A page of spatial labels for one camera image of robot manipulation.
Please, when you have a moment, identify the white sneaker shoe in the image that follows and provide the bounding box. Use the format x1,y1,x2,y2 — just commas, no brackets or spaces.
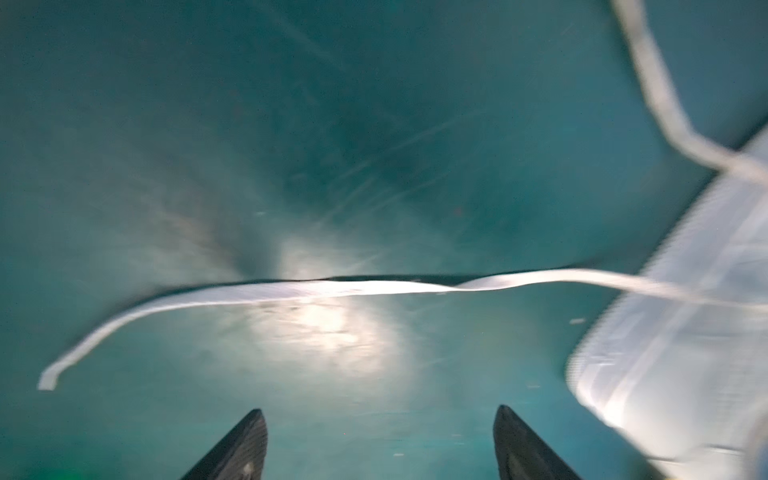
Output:
566,122,768,480

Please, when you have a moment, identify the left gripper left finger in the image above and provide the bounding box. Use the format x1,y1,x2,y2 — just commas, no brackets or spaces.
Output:
181,409,268,480

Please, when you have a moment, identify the white shoelace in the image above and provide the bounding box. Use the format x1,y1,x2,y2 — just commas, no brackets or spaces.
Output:
37,1,767,391

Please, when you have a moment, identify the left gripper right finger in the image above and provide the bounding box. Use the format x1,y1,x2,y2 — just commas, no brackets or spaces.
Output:
493,405,581,480

